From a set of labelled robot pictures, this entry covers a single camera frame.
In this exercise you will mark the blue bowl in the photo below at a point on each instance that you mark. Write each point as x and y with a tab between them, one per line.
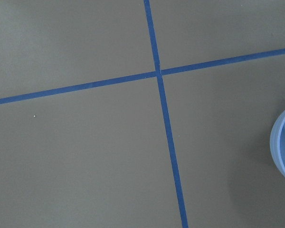
277	143

